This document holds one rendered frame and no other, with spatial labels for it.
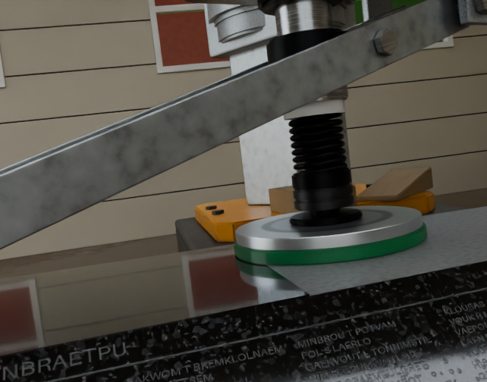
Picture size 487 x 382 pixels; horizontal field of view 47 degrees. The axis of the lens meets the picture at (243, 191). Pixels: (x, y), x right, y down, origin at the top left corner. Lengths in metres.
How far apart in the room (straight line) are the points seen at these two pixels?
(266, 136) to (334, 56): 0.73
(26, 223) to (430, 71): 7.38
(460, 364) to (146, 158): 0.29
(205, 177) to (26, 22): 2.61
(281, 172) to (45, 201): 0.90
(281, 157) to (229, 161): 5.43
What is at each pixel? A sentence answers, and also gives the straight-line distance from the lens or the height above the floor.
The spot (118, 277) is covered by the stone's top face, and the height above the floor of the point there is 0.80.
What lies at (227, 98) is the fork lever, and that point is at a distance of 0.52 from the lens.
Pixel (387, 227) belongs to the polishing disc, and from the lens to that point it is 0.58.
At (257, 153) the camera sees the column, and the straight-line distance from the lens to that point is 1.35.
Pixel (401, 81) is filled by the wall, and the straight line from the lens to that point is 7.50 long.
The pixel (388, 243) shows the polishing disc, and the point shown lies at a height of 0.82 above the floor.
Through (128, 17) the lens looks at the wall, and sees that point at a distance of 6.80.
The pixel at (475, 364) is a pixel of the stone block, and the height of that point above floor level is 0.74.
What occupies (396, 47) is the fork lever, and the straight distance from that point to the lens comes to 0.65.
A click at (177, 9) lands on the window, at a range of 6.82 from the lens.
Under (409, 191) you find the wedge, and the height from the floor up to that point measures 0.79.
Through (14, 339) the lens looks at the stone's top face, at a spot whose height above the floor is 0.80.
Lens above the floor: 0.93
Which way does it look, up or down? 4 degrees down
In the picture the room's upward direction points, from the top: 7 degrees counter-clockwise
